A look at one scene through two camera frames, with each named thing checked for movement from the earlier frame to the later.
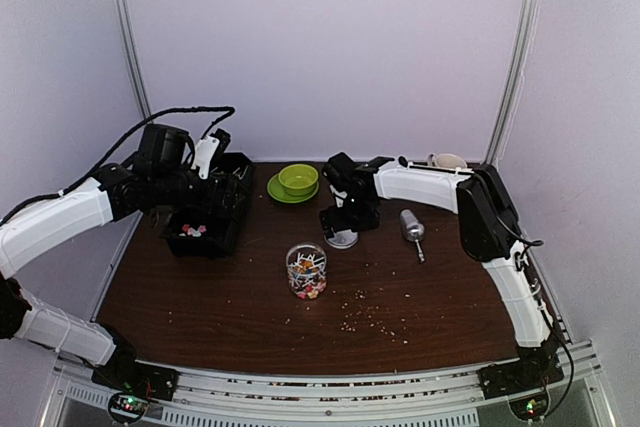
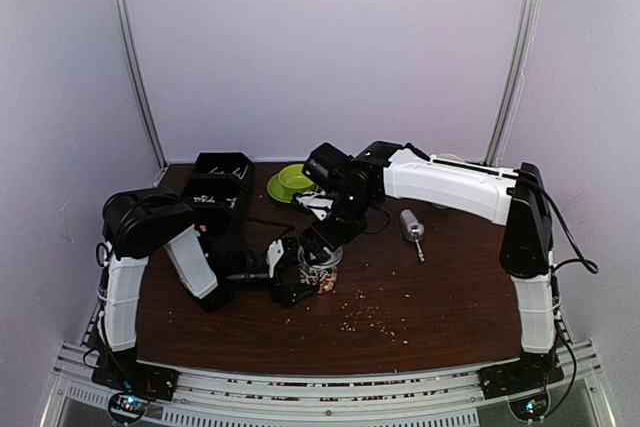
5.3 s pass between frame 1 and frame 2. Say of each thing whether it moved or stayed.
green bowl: stayed
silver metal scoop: stayed
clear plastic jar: moved
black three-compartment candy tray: stayed
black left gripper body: moved
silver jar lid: moved
